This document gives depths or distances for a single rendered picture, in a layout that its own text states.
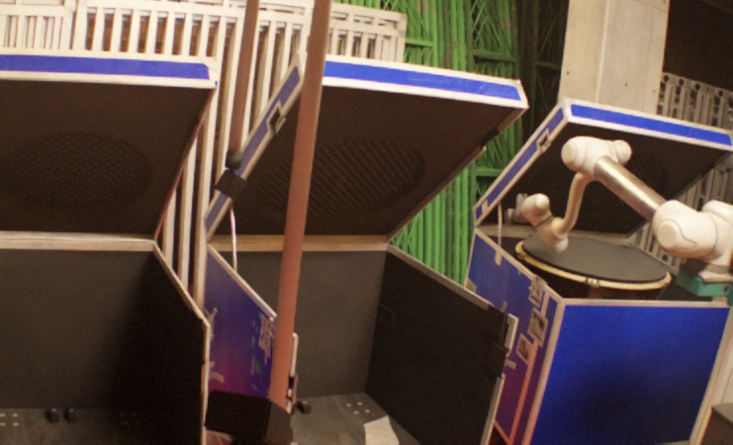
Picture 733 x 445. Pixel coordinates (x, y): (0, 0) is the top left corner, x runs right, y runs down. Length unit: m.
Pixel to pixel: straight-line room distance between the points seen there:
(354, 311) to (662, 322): 1.46
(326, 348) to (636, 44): 2.63
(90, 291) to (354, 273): 1.23
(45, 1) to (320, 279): 1.96
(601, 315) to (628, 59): 1.93
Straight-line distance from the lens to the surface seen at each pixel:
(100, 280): 3.12
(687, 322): 3.54
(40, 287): 3.11
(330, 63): 2.35
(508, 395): 3.54
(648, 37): 4.80
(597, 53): 4.46
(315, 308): 3.45
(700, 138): 3.63
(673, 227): 2.49
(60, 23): 3.83
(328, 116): 2.52
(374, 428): 3.44
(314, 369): 3.58
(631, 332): 3.36
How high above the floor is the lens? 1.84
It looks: 12 degrees down
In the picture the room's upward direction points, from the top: 8 degrees clockwise
